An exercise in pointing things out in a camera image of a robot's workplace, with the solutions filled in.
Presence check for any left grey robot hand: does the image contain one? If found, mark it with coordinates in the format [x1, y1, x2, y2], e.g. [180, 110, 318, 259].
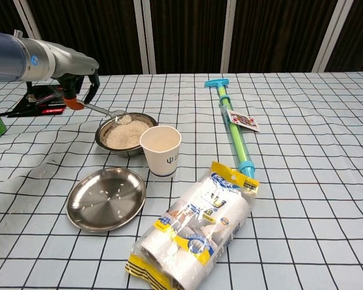
[50, 45, 100, 111]

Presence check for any metal spoon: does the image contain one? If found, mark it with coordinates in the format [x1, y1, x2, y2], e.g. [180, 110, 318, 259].
[83, 103, 132, 125]

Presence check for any white rice heap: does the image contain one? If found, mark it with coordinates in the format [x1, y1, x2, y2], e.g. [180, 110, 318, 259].
[105, 119, 151, 149]

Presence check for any stainless steel bowl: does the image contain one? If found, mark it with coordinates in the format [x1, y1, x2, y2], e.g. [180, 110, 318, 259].
[95, 112, 158, 158]

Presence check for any white paper cup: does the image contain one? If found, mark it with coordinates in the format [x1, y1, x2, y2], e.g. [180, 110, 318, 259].
[139, 126, 182, 178]

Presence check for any stainless steel plate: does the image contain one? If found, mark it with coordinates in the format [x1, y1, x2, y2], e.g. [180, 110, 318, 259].
[66, 167, 147, 233]

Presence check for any black red product card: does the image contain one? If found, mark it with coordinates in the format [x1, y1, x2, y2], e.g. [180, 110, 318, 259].
[7, 83, 67, 118]

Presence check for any green blue toy water pump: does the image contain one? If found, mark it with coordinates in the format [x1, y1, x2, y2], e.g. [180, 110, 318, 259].
[204, 78, 257, 178]

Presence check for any playing card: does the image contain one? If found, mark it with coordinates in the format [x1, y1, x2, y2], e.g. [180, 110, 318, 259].
[226, 109, 261, 133]

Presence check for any pack of white rolls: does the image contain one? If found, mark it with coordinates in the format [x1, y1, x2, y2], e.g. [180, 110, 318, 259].
[125, 161, 260, 290]

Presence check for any checkered light blue tablecloth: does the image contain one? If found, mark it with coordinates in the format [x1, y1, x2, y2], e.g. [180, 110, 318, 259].
[0, 71, 363, 290]

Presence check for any white partition post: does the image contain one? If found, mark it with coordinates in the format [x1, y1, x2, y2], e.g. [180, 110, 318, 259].
[132, 0, 157, 74]
[313, 0, 355, 73]
[13, 0, 56, 49]
[220, 0, 237, 73]

